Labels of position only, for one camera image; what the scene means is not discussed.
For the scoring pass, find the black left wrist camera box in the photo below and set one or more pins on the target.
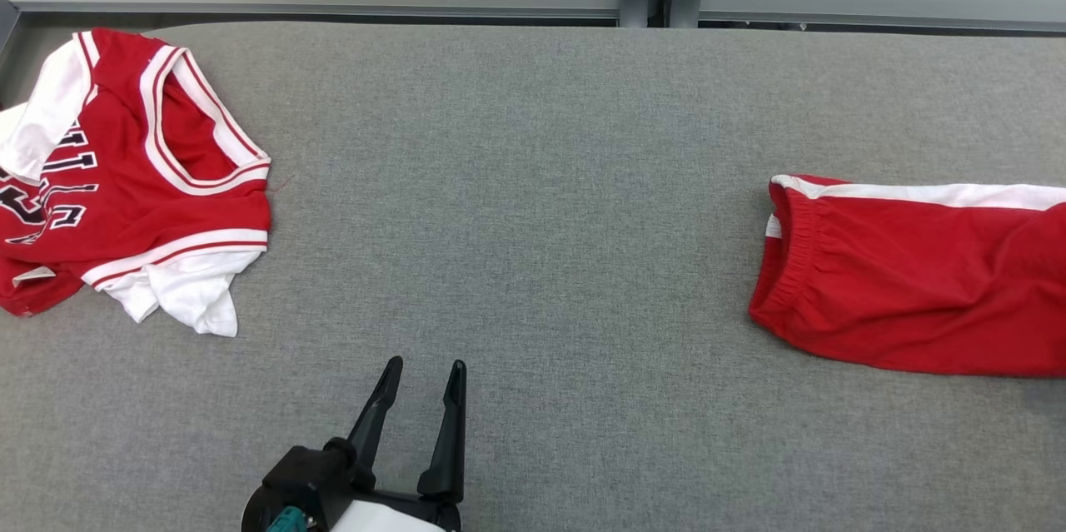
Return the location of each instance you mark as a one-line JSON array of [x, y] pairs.
[[312, 478]]

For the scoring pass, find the teal left camera connector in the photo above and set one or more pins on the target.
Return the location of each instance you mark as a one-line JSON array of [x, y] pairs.
[[287, 522]]

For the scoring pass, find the red white basketball jersey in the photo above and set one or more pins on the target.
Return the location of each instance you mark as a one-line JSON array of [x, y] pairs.
[[117, 207]]

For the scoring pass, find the red basketball shorts white stripe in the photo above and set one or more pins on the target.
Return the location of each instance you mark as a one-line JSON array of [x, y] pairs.
[[916, 290]]

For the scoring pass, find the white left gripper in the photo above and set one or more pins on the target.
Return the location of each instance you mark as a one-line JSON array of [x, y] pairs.
[[400, 518]]

